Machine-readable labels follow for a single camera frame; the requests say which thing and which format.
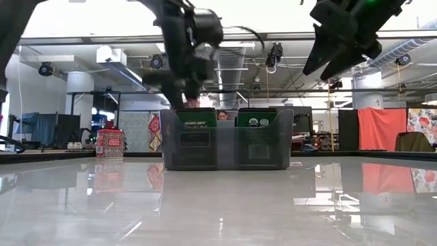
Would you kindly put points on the black overhead frame beam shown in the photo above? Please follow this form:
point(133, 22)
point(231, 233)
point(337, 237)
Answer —
point(102, 39)

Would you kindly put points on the red patterned spice tin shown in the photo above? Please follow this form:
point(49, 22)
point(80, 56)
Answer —
point(110, 143)
point(193, 103)

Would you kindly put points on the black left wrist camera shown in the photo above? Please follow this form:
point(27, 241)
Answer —
point(208, 29)

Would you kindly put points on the white column with numeral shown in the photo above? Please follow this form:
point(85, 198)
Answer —
point(368, 92)

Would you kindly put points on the black partition panel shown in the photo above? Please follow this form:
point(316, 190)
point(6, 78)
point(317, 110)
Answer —
point(348, 130)

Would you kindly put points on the olive chair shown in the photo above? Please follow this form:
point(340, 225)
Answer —
point(414, 141)

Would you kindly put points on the person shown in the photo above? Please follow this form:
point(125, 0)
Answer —
point(222, 115)

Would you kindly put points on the plain white column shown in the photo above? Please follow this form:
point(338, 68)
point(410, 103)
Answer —
point(80, 99)

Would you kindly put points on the colourful patterned cloth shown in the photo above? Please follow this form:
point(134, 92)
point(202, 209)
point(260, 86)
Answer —
point(154, 133)

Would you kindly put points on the grey round ventilation duct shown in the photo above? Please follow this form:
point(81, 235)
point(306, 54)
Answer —
point(230, 78)

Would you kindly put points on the black table frame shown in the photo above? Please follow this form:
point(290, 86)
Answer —
point(51, 156)

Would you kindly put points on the grey laptop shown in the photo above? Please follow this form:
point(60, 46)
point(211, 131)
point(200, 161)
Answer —
point(225, 123)

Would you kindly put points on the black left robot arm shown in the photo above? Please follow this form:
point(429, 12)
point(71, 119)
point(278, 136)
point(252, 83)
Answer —
point(17, 34)

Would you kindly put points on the orange cloth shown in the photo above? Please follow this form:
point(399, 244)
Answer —
point(379, 126)

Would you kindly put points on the silver flexible insulated duct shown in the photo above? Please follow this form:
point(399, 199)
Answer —
point(403, 48)

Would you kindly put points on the green spice tin black lid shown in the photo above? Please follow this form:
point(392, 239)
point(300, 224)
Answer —
point(256, 119)
point(196, 119)

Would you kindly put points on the grey translucent plastic bin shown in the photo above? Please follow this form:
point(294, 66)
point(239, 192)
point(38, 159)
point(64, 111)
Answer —
point(225, 150)

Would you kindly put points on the white floral cloth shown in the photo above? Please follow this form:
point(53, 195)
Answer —
point(423, 123)

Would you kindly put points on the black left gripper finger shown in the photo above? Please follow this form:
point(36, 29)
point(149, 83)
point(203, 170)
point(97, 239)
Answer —
point(200, 68)
point(179, 78)

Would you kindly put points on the black ceiling camera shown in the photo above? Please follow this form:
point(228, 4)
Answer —
point(274, 53)
point(403, 59)
point(46, 69)
point(156, 61)

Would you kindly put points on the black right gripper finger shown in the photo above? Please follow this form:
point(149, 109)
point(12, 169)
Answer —
point(324, 48)
point(348, 63)

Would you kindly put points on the grey patterned partition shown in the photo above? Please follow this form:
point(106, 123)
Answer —
point(134, 131)

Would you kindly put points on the blue cloth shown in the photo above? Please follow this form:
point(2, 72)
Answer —
point(37, 128)

